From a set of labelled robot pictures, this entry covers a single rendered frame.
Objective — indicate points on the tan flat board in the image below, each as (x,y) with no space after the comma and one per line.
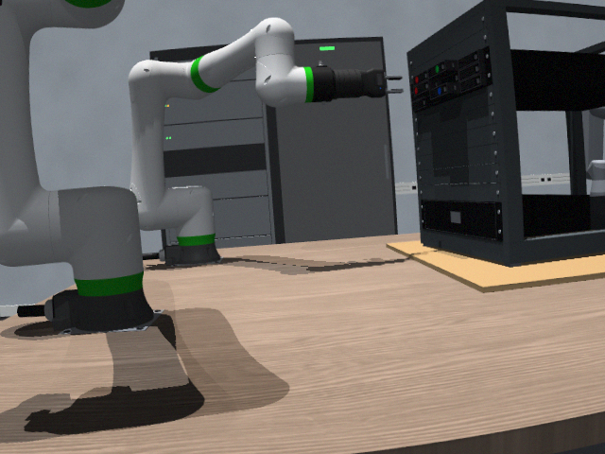
(486,275)

